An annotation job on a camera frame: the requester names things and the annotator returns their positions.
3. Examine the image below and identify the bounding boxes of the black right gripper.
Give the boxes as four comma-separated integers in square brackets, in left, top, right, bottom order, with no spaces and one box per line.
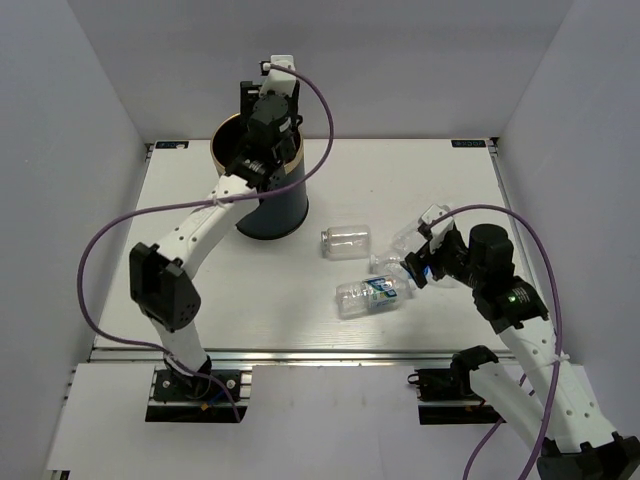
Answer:
[400,229,486,289]

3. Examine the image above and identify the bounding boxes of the clear bottle blue label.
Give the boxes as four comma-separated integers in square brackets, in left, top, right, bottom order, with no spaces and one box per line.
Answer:
[369,250,459,291]

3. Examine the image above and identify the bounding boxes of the clear bottle green white label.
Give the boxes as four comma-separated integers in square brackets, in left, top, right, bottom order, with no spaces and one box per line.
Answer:
[335,275,414,319]

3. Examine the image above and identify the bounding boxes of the clear jar with silver lid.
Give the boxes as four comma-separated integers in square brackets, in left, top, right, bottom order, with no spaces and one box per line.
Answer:
[320,225,371,260]

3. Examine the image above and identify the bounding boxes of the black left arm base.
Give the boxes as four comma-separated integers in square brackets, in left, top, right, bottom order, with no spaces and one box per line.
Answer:
[145,367,251,424]

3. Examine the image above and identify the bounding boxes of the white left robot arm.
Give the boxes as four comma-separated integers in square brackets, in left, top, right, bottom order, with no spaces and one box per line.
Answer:
[129,79,309,399]

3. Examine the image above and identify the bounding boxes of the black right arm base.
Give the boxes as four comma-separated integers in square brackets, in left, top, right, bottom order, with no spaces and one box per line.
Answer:
[407,345,500,426]

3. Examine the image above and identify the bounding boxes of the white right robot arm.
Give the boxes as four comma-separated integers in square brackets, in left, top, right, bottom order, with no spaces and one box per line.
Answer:
[402,220,639,479]

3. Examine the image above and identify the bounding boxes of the dark bin with gold rim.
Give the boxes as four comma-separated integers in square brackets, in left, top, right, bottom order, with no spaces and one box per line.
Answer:
[210,113,309,240]

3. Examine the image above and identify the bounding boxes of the blue sticker left corner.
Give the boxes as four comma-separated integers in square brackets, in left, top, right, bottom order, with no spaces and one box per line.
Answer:
[154,141,189,150]

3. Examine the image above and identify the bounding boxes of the blue sticker corner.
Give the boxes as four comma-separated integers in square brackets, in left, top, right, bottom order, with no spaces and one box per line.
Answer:
[154,141,189,150]
[451,139,486,148]

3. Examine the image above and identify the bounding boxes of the blue sticker right corner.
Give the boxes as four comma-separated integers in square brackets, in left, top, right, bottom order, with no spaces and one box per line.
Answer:
[451,139,486,148]

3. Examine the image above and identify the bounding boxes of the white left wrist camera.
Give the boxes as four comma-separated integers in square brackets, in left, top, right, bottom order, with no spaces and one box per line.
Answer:
[259,54,297,97]

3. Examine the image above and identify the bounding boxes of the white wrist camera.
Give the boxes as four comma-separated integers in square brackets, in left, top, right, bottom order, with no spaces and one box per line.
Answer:
[417,204,455,253]
[259,54,297,97]

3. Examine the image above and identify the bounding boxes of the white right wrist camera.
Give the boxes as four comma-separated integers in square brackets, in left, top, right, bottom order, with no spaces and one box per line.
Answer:
[417,204,455,253]

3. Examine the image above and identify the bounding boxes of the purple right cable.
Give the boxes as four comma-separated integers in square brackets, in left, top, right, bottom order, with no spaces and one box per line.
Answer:
[422,203,564,480]

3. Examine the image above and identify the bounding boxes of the aluminium rail front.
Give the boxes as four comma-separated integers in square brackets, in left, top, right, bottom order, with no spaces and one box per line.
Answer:
[89,347,531,369]

